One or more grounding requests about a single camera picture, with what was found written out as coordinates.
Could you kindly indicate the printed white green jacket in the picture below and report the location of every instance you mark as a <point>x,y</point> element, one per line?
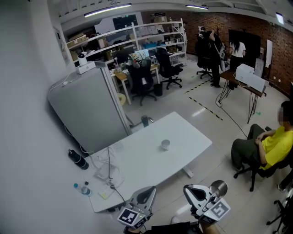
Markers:
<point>135,60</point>

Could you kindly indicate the black insulated flask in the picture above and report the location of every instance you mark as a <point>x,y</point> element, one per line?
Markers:
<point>78,160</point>

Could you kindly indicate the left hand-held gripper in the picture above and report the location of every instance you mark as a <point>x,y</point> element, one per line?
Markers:
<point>128,217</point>

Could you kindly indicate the clear plastic water bottle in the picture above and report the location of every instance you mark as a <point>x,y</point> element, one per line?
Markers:
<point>83,190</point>

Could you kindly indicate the small cardboard box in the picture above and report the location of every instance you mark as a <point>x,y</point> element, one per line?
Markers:
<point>160,19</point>

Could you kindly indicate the gray partition panel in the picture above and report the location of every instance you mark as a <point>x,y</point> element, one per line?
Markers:
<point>87,109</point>

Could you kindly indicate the person's left forearm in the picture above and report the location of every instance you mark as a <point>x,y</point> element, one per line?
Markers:
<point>131,230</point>

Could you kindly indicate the white water dispenser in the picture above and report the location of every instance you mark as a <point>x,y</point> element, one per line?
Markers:
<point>258,67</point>

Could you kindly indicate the black office chair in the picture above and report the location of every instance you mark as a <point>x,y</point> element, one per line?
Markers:
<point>167,64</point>
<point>253,180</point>
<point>140,77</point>
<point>281,214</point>

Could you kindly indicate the black tumbler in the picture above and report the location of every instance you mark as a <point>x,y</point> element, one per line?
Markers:
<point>144,121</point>

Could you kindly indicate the wooden hairpin-leg table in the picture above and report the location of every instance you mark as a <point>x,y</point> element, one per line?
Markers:
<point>229,75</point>

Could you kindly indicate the black computer monitor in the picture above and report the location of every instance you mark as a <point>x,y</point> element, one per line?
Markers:
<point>124,56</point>

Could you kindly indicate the clear plastic package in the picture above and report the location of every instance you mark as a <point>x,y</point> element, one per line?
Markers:
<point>105,171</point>

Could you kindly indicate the small white cup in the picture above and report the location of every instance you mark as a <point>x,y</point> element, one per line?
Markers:
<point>165,145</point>

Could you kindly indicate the wooden top desk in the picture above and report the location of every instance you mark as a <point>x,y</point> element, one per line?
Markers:
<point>121,76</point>

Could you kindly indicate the large black television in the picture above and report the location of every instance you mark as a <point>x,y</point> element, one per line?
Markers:
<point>250,45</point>

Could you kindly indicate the lit computer monitor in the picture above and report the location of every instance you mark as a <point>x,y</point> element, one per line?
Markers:
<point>143,54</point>

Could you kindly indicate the long ceiling light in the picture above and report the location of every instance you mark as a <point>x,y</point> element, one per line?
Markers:
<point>196,6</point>
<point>279,18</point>
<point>107,10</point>

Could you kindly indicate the person's right forearm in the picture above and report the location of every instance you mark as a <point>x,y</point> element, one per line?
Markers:
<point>209,228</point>

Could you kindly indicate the white rectangular box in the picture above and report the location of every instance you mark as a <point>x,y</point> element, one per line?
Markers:
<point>250,77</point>

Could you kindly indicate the black gaming chair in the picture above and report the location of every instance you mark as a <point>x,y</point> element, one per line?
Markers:
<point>203,52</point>

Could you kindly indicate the black waste bin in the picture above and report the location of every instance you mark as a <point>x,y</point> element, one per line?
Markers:
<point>158,89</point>

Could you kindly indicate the silver metal bin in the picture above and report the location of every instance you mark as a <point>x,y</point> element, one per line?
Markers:
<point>220,186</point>

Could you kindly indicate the paper sheet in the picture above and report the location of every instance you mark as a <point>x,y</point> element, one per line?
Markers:
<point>118,147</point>

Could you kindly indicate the white metal shelving rack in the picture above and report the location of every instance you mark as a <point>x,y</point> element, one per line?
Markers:
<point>135,36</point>

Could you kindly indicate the white power strip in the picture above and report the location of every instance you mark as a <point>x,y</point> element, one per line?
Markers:
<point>106,192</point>

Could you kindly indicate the yellow black floor tape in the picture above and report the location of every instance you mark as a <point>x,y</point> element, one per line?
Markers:
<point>205,108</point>

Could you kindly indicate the dark door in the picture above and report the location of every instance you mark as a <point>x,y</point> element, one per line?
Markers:
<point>124,22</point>

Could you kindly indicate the long cardboard box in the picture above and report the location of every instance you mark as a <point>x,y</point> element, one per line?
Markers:
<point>76,41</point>

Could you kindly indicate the light wooden round stool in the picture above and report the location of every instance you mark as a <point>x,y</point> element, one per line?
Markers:
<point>122,99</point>

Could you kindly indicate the black chest harness pack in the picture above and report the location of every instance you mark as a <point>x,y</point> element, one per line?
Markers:
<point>171,229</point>

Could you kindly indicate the narrow white board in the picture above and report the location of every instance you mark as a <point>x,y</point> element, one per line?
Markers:
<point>269,53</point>

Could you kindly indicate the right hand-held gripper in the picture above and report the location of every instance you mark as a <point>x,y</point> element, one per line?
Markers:
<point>217,211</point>

